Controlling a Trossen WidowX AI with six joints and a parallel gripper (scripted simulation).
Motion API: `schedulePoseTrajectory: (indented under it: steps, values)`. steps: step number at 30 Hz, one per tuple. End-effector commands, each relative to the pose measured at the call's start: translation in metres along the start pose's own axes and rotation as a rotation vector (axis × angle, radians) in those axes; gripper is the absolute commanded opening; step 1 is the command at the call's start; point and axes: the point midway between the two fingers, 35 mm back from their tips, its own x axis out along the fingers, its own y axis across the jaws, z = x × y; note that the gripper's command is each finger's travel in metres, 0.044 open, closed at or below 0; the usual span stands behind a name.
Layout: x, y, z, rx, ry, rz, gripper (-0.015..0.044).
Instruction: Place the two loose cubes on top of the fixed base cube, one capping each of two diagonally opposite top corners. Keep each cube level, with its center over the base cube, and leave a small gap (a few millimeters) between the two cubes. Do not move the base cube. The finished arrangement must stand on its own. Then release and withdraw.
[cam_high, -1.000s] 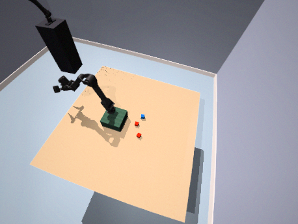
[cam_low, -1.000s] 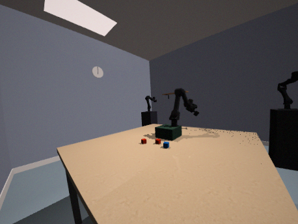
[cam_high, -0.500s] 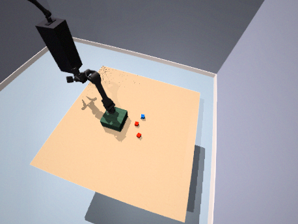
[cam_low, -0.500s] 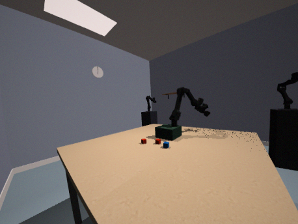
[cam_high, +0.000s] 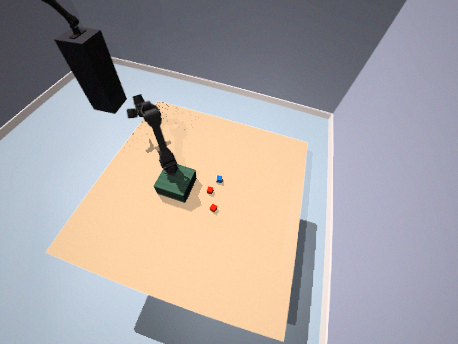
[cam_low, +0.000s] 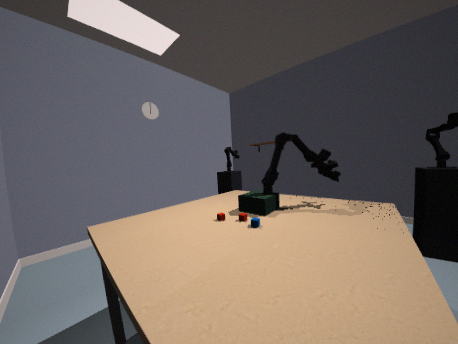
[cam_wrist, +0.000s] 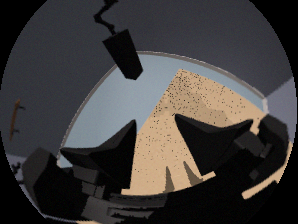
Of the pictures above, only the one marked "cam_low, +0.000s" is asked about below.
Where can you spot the blue cube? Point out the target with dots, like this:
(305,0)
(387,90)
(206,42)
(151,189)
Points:
(255,222)

